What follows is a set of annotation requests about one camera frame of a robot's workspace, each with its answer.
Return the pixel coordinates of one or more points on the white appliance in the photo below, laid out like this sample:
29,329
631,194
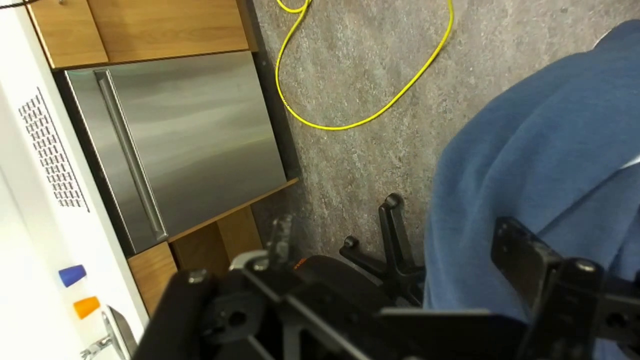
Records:
166,26

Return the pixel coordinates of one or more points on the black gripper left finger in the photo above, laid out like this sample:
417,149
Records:
280,241

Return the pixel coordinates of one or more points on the blue plastic cap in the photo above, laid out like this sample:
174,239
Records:
73,274

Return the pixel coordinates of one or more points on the white drying mat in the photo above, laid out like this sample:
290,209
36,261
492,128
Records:
51,147

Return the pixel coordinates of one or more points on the chrome faucet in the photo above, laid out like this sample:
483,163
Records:
120,333

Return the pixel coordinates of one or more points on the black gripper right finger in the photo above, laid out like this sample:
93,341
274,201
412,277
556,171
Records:
526,261

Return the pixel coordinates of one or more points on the orange plastic cap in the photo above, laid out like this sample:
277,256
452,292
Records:
87,307

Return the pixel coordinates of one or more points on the stainless steel dishwasher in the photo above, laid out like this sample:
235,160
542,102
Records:
201,133

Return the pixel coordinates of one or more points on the blue hoodie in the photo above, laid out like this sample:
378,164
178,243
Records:
546,147

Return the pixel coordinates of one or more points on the orange office chair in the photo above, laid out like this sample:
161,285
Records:
392,247

